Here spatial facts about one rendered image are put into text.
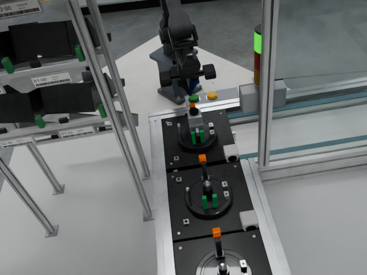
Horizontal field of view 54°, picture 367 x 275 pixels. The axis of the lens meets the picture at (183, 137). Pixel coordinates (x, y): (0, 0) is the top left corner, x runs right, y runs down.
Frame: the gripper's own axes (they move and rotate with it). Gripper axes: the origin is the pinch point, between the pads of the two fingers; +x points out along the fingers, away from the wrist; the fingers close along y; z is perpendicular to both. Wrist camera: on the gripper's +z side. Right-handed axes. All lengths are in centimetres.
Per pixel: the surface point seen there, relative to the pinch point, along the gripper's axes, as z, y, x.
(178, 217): -42.7, 9.5, 12.6
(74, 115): -16.2, 35.2, -9.3
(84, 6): 304, 95, 99
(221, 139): -15.2, -7.9, 12.6
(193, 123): -14.6, 0.6, 3.2
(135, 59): 61, 23, 24
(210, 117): -3.3, -6.0, 12.6
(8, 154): 98, 139, 110
